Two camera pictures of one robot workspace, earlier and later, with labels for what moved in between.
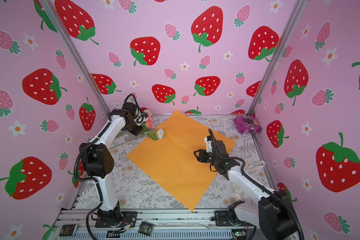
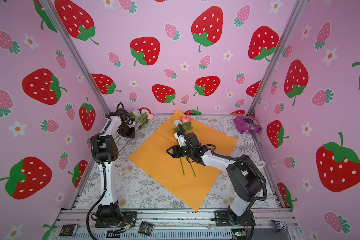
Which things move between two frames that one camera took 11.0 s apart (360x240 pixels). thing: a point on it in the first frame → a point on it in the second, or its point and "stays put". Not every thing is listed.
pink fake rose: (149, 123) → (187, 119)
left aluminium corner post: (77, 56) stays put
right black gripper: (201, 157) → (175, 149)
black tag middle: (146, 228) stays put
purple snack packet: (247, 125) stays put
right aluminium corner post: (298, 13) stays put
